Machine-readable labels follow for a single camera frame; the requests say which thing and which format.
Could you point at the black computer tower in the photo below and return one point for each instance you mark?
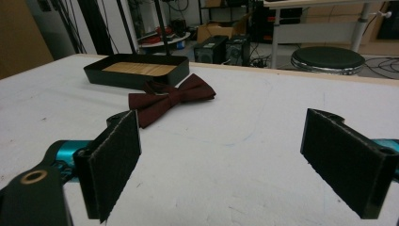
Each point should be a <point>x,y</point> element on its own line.
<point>210,49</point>
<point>237,49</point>

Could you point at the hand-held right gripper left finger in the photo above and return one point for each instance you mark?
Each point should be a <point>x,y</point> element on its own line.
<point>108,166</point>

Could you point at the dark red bow tie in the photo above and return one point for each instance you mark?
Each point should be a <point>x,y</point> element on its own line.
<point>171,98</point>

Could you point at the black metal stand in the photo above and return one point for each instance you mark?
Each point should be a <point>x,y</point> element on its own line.
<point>163,26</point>

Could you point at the round white stand base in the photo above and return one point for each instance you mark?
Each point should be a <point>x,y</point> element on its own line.
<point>163,40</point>

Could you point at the white desk with metal legs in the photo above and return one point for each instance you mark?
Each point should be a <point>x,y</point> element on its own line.
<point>326,23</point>

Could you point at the round black stool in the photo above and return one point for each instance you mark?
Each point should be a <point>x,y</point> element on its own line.
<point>328,60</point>

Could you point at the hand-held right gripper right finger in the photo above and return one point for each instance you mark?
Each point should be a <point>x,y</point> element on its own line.
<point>348,160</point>

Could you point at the black tray with wooden bottom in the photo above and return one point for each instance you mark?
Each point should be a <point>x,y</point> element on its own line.
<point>138,71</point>

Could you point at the cardboard box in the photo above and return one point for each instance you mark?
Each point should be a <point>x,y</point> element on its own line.
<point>219,29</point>

